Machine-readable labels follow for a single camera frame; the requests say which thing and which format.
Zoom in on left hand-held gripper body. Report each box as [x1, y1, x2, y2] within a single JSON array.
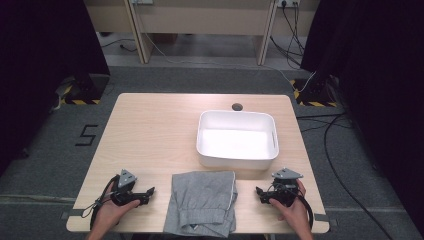
[[109, 168, 150, 207]]

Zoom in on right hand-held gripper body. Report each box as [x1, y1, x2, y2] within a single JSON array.
[[265, 167, 305, 207]]

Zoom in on grey shorts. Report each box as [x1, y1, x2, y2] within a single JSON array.
[[162, 170, 239, 239]]

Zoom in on white plastic bin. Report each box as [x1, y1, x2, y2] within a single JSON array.
[[195, 109, 280, 171]]

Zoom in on person's right hand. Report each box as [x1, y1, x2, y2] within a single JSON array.
[[268, 179, 312, 234]]

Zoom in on person's left hand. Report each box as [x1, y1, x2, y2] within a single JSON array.
[[94, 183, 142, 232]]

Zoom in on black stand base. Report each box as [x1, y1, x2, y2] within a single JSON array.
[[59, 73, 112, 106], [289, 75, 340, 108]]

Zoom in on dark curtain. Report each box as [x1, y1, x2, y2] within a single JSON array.
[[299, 0, 424, 234], [0, 0, 112, 176]]

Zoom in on beige desk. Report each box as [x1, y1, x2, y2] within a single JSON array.
[[83, 0, 322, 67]]

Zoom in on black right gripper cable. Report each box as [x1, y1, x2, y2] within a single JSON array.
[[297, 194, 315, 231]]

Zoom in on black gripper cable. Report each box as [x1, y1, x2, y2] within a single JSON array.
[[297, 194, 315, 231], [81, 174, 120, 232]]

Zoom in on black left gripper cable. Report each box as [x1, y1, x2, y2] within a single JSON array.
[[81, 174, 120, 232]]

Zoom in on long black floor cable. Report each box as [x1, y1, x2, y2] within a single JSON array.
[[295, 112, 395, 240]]

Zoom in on black table bracket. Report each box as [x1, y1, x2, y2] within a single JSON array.
[[60, 208, 86, 221], [313, 212, 338, 228]]

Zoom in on bundle of black cables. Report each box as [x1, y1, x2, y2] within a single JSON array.
[[269, 0, 307, 70]]

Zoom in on white wall socket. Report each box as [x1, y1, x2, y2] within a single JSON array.
[[276, 0, 302, 9]]

